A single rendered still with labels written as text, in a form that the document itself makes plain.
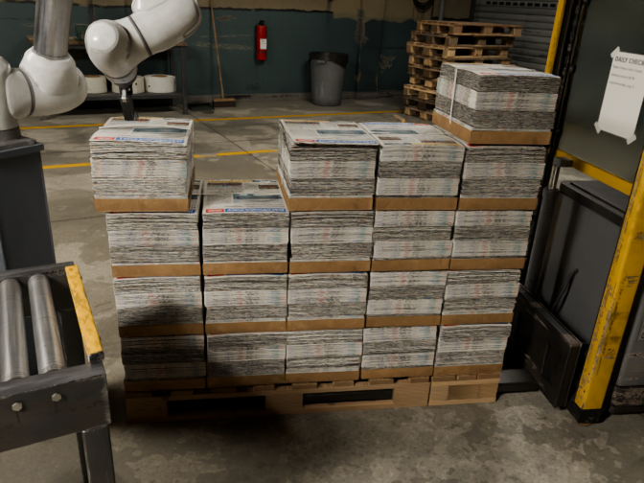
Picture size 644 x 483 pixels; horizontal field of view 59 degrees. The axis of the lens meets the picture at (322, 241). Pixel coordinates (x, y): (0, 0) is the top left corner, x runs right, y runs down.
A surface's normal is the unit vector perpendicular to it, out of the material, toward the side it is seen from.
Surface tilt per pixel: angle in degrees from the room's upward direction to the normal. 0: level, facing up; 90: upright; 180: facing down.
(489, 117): 90
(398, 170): 90
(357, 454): 0
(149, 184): 90
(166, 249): 90
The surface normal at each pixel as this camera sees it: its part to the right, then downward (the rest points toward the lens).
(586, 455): 0.05, -0.92
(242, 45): 0.47, 0.37
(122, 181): 0.15, 0.40
